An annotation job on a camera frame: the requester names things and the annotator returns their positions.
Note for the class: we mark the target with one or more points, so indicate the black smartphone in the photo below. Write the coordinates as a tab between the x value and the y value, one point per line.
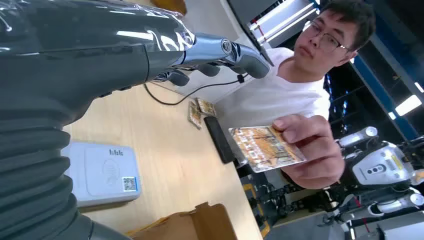
218	139

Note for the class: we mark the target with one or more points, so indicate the white card reader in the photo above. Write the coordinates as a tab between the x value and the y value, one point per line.
99	172

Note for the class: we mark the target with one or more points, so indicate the wooden compartment box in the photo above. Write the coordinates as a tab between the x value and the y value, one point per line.
185	225

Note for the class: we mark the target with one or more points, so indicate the autumn tree print hotel card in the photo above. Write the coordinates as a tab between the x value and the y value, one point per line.
194	116
206	107

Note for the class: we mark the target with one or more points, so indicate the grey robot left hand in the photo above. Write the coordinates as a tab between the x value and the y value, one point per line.
82	49

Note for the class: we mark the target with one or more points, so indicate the white humanoid robot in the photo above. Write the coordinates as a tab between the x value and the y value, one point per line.
381	169

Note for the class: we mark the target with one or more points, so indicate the person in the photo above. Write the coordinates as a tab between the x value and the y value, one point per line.
275	92

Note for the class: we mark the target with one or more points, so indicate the autumn tree print ID card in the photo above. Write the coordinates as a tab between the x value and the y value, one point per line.
265	149

